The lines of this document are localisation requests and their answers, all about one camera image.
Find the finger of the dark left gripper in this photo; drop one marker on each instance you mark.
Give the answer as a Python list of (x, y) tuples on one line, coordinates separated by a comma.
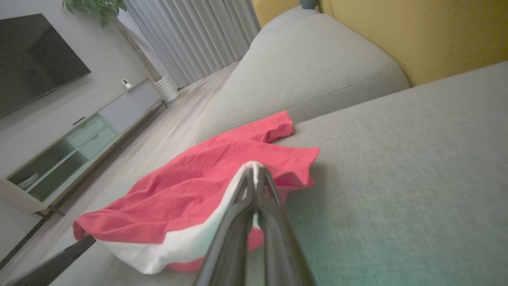
[(59, 264)]

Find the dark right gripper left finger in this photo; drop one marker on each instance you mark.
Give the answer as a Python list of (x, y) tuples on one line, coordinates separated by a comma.
[(234, 242)]

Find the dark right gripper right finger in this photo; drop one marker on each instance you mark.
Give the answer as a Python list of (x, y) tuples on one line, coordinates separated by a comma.
[(279, 246)]

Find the red white basketball jersey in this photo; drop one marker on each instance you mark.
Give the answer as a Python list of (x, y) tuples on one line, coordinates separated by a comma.
[(178, 190)]

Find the white items in cabinet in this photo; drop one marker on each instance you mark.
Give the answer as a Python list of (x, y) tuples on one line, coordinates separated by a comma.
[(29, 180)]

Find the white ribbed plant pot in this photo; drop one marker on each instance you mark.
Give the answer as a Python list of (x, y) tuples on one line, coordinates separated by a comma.
[(167, 89)]

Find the white pale green television cabinet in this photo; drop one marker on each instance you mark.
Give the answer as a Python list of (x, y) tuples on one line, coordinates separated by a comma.
[(127, 107)]

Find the grey fabric sofa cushion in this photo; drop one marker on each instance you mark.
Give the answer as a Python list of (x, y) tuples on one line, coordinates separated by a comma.
[(301, 71)]

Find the black flat screen television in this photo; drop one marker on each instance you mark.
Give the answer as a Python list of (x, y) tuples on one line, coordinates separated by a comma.
[(31, 59)]

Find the grey pleated curtain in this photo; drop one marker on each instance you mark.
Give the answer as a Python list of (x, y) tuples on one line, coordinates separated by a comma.
[(190, 35)]

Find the small blue grey object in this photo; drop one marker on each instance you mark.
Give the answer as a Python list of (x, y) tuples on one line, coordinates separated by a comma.
[(308, 3)]

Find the yellow sofa backrest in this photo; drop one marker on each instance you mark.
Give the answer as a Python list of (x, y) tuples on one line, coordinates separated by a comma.
[(416, 31)]

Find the green indoor plant with trunk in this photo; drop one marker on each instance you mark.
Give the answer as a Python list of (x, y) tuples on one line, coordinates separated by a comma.
[(95, 8)]

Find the small white security camera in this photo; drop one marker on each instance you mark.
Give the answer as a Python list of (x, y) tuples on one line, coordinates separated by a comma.
[(127, 83)]

